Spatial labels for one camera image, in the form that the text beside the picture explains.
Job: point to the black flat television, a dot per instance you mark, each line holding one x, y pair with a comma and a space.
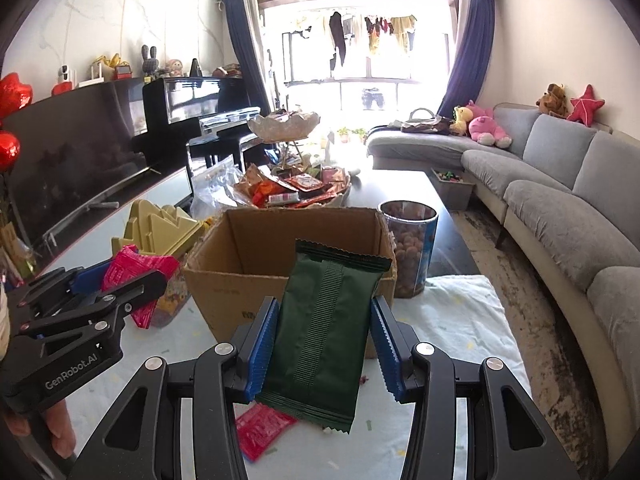
75, 160

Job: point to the hanging denim shorts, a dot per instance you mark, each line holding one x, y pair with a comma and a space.
372, 97

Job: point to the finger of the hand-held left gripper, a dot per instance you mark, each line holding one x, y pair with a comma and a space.
147, 286
90, 277

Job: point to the grey rabbit toy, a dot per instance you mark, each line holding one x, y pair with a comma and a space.
149, 60

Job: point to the small red box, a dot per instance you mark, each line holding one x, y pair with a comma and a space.
122, 71

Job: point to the grey toy bin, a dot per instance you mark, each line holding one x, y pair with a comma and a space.
452, 185

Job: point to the grey curved sofa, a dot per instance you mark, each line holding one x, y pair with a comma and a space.
550, 210

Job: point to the white table cloth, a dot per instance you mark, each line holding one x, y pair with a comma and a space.
450, 320

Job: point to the blue curtain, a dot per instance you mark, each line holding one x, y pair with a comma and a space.
245, 50
470, 45

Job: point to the red round foil balloon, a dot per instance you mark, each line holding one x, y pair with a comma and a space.
7, 150

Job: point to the white tiered snack bowl stand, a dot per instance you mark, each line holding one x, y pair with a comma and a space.
282, 130

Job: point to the pink plush toy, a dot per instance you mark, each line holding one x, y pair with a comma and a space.
487, 127

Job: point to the pink snack packet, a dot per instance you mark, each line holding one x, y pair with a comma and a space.
135, 265

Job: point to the red flat snack packet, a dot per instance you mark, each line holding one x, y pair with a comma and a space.
260, 425

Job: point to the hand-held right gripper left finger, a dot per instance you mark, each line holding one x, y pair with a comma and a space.
262, 352

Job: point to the yellow plastic castle tray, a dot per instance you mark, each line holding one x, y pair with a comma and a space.
150, 230

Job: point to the person's left hand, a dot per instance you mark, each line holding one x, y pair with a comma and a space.
60, 430

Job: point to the row of hanging laundry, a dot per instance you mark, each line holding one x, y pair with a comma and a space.
340, 35

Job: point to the yellow ribbon toy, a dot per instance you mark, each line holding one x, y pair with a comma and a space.
115, 59

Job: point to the black upright piano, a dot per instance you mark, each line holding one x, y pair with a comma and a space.
200, 100

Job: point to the brown handbag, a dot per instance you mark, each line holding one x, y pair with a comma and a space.
422, 122

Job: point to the clear plastic bag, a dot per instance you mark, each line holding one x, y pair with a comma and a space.
215, 185

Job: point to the red star plush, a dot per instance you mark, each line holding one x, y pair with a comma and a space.
586, 105

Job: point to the dark green snack packet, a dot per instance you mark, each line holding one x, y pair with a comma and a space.
320, 330

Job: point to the black piano bench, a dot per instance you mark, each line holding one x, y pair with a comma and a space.
220, 142

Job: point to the small white camera gadget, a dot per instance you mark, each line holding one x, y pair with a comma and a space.
64, 75

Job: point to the brown cardboard box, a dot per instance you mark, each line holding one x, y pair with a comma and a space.
235, 270

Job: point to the worn patterned rug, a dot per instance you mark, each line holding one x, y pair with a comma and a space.
525, 310

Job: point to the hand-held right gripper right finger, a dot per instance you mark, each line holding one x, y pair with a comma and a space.
387, 355

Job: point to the small potted plant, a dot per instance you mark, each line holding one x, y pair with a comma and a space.
344, 133
359, 135

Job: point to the yellow colourful snack bag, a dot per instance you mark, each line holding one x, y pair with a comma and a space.
172, 305

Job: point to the white bowl of snacks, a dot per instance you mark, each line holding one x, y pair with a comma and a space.
295, 187

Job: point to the brown knickknacks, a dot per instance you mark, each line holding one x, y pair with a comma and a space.
227, 70

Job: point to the yellow plush toy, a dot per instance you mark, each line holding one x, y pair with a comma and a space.
461, 117

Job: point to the small pink doll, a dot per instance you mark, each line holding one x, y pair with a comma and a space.
174, 67

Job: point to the brown plush toy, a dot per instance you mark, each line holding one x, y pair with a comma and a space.
552, 100

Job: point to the dark metronome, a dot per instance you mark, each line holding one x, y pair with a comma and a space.
195, 66

